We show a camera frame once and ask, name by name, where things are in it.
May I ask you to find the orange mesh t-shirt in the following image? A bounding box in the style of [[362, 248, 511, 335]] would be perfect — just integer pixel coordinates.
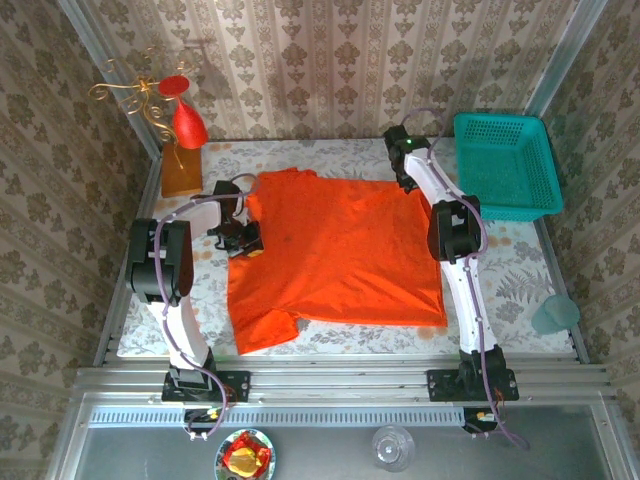
[[227, 168, 449, 356]]

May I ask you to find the floral patterned table mat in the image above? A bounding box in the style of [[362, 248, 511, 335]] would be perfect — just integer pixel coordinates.
[[117, 138, 574, 357]]

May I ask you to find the red wine glass ornament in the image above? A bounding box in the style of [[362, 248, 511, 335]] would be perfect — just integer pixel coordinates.
[[158, 74, 209, 150]]

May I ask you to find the teal perforated plastic basket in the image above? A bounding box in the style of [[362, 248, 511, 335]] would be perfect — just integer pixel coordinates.
[[453, 112, 565, 223]]

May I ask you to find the translucent green cup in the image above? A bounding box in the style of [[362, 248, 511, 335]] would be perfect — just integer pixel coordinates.
[[530, 293, 581, 335]]

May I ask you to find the red foil wrapped candy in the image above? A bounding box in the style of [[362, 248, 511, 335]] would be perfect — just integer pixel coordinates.
[[223, 432, 272, 474]]

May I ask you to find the yellow foil wrapped candy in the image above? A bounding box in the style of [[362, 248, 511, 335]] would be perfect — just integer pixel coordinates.
[[229, 447, 264, 476]]

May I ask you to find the small patterned plate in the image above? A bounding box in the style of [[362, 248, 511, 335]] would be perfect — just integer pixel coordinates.
[[214, 428, 276, 480]]

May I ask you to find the clear drinking glass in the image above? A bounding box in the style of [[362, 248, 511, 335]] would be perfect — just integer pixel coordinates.
[[370, 424, 416, 473]]

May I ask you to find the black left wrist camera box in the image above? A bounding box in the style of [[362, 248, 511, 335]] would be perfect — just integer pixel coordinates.
[[241, 221, 265, 252]]

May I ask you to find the gold wire stand wooden base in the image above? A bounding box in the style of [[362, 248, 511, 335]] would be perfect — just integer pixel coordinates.
[[88, 44, 204, 199]]

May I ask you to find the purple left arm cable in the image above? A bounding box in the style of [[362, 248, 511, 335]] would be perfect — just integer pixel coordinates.
[[153, 172, 261, 444]]

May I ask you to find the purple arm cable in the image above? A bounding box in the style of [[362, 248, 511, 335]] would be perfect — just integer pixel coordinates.
[[153, 172, 261, 444], [402, 106, 531, 451]]

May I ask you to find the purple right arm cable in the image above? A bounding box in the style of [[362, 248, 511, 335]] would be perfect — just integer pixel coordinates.
[[402, 106, 531, 451]]

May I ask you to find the aluminium frame post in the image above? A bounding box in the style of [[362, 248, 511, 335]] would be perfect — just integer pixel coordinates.
[[523, 0, 610, 117], [54, 0, 164, 159]]

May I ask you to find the aluminium mounting rail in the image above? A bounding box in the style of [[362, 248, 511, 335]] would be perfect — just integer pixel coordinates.
[[74, 353, 614, 404]]

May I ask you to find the black cable connector box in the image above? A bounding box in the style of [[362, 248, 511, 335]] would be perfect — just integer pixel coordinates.
[[182, 407, 224, 441], [462, 407, 501, 435]]

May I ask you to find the grey slotted cable duct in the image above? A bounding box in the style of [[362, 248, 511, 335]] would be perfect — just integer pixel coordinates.
[[88, 404, 466, 427]]

